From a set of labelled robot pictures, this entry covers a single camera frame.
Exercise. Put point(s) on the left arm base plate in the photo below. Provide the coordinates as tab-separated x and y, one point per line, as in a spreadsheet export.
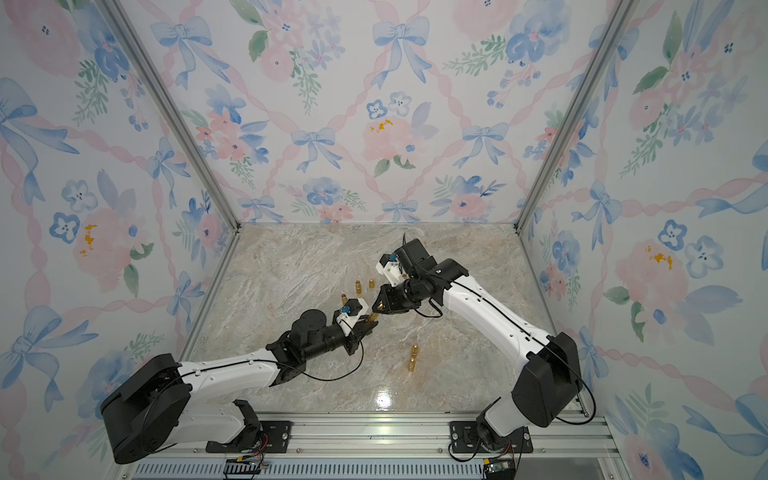
269	437

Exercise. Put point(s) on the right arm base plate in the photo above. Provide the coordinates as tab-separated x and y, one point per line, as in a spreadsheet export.
464	439

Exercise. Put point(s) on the aluminium front rail frame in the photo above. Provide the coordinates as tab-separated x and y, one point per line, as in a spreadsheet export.
389	445

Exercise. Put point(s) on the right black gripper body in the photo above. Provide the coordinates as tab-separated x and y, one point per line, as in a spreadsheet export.
409	294

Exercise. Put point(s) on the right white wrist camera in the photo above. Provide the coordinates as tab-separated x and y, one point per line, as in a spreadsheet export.
391	269

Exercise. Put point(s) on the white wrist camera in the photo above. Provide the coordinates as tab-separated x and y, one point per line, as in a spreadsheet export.
354	311
391	269

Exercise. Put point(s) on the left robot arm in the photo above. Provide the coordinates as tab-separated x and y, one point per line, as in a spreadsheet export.
165	403

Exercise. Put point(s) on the green circuit board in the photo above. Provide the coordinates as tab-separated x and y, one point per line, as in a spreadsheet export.
499	469

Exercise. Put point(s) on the aluminium corner post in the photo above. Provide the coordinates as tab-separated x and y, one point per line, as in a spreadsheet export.
118	20
615	28

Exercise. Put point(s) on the black connector with wires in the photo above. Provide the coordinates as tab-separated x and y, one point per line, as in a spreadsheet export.
242	468

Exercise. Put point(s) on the left aluminium corner post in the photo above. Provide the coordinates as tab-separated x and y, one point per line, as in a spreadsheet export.
118	20

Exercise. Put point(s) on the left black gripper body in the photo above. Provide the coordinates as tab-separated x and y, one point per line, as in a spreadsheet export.
351	340

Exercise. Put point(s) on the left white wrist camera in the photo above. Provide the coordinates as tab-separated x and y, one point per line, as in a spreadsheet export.
354	311

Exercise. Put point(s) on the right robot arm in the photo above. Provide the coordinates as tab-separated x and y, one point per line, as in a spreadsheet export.
546	367

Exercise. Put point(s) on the right aluminium corner post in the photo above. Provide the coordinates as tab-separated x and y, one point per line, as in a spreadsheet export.
615	28

